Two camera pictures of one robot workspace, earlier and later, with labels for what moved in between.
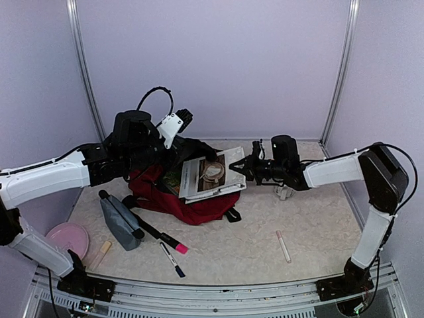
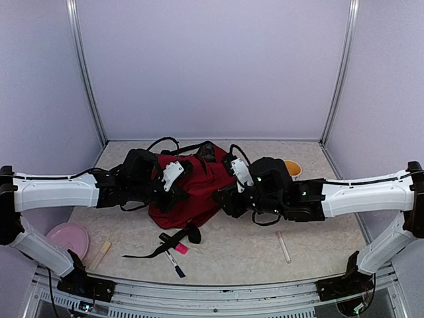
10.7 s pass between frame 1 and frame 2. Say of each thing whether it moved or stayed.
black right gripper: moved
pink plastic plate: stayed
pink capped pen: stayed
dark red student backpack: moved
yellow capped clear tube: stayed
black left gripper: moved
